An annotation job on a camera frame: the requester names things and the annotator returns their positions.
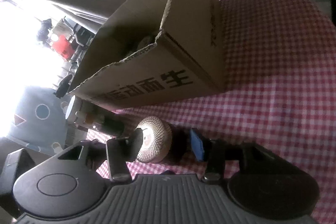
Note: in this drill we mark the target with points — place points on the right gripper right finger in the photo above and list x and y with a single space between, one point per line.
212 153

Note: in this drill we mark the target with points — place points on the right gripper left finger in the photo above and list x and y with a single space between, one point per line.
121 150

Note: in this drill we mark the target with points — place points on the rose gold ribbed jar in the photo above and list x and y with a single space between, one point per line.
157 139

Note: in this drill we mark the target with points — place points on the green dropper bottle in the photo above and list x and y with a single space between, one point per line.
100 123

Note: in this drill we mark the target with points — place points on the white supplement bottle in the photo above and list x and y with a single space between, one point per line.
77 110

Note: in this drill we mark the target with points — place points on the blue patterned cushion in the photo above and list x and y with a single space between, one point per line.
39 121

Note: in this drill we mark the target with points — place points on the brown cardboard box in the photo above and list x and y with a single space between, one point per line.
154 51

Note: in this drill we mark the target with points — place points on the red container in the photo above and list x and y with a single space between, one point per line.
63 47

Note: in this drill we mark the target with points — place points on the red white checkered tablecloth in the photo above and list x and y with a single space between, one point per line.
280 65

